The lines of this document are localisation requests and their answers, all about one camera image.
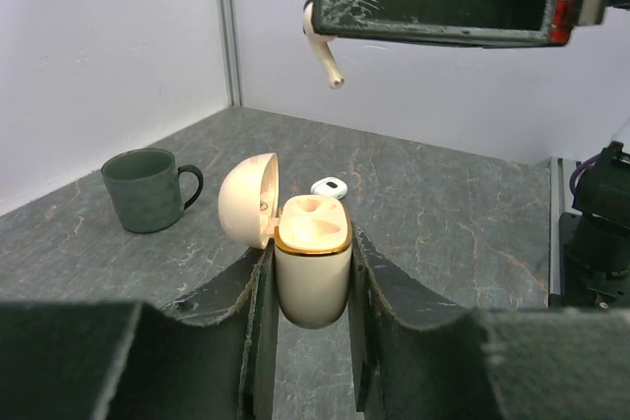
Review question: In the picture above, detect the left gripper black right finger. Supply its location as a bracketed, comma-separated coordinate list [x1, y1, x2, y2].
[347, 227, 629, 419]

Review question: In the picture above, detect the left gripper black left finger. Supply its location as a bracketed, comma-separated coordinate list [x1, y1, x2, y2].
[1, 248, 279, 419]

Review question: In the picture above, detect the beige earbud charging case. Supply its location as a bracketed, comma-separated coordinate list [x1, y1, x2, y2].
[218, 152, 352, 330]

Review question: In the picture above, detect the beige earbud one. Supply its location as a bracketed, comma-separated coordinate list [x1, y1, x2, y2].
[302, 0, 345, 90]

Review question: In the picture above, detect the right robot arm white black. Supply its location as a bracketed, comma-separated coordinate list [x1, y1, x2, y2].
[302, 0, 629, 309]

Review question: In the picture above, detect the dark green mug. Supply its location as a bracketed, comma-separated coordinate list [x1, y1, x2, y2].
[100, 148, 205, 234]

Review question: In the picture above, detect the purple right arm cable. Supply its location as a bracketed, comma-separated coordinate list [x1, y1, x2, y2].
[568, 151, 604, 195]

